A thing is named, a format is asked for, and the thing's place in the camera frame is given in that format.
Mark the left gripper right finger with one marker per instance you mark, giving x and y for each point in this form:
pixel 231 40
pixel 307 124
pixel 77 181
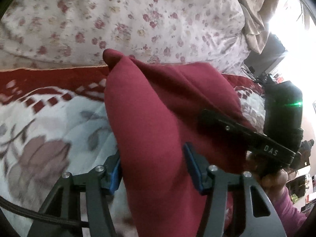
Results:
pixel 236 205

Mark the dark red small garment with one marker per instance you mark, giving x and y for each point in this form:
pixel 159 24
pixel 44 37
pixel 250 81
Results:
pixel 153 110

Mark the beige curtain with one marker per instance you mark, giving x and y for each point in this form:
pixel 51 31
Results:
pixel 257 15

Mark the floral white duvet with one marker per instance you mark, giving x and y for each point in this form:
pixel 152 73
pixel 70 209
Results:
pixel 48 34

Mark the pink sleeve forearm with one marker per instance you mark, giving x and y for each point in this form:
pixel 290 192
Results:
pixel 292 220

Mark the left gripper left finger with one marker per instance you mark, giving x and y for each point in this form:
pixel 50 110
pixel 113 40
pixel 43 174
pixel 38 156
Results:
pixel 81 202

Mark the right hand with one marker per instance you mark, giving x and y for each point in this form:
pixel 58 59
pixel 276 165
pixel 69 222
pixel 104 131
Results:
pixel 272 184

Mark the red white plush blanket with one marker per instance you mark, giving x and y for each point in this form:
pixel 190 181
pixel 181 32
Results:
pixel 52 121

